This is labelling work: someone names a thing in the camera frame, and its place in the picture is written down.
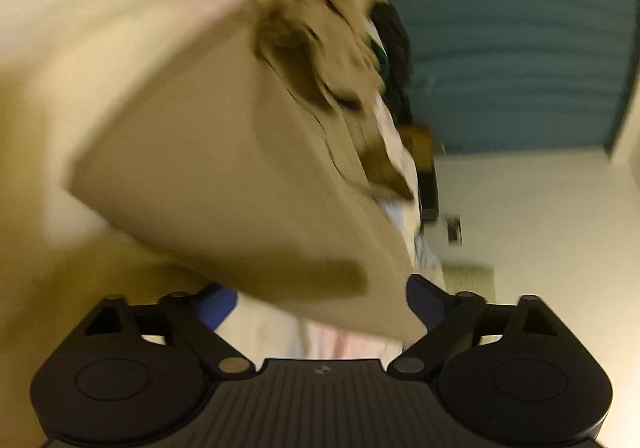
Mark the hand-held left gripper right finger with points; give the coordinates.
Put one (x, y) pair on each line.
(425, 300)

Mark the wall socket with charger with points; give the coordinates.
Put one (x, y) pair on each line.
(454, 229)

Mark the yellow paper bag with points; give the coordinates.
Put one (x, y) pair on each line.
(417, 146)

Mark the pile of clothes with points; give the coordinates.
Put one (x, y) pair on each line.
(395, 53)

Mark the tan garment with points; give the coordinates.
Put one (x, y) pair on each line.
(240, 168)

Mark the black armchair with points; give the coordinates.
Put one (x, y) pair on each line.
(429, 195)

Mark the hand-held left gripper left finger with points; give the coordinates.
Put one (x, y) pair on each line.
(220, 305)

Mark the wide blue curtain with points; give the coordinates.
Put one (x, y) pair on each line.
(500, 38)

